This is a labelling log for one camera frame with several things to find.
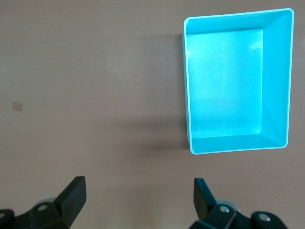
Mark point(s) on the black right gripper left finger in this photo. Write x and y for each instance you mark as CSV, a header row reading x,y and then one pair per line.
x,y
64,207

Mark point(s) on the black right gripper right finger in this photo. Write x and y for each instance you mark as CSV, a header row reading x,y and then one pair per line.
x,y
214,217

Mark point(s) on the turquoise plastic storage box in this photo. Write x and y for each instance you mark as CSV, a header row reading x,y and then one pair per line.
x,y
226,83

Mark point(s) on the small brown tape patch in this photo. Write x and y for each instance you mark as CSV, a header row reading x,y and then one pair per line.
x,y
17,107

